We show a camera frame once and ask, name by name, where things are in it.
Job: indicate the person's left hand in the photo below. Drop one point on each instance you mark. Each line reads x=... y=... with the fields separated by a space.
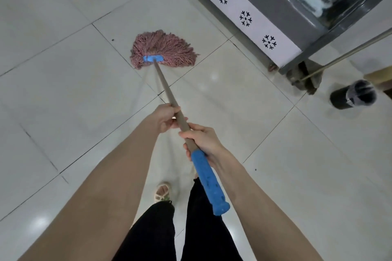
x=165 y=117

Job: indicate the person's right hand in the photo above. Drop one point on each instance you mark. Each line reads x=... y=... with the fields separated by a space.
x=208 y=143

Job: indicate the grey broom with yellow cap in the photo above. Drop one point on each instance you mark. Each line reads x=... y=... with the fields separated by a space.
x=361 y=46

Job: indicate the person's right forearm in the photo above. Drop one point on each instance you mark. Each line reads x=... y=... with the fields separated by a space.
x=266 y=215

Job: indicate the person's left forearm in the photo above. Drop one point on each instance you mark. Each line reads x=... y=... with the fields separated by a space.
x=92 y=208

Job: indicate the person's left beige sandal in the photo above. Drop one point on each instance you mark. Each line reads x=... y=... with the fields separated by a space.
x=162 y=193

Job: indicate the person's black trousers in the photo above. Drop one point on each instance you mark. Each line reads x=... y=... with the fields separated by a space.
x=153 y=233

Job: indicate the black trash bin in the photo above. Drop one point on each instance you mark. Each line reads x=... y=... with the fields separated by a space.
x=340 y=100

